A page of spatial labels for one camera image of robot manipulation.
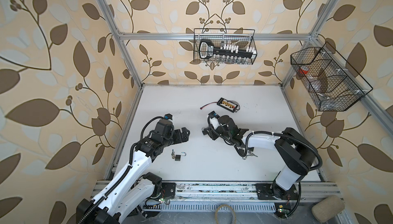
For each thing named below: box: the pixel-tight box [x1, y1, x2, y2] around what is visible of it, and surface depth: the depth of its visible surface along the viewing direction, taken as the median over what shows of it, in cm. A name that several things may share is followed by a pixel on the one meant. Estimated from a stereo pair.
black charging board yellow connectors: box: [216, 97, 241, 114], surface depth 109 cm
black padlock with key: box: [170, 148, 181, 162], surface depth 87 cm
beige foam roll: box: [311, 194, 346, 223], surface depth 69 cm
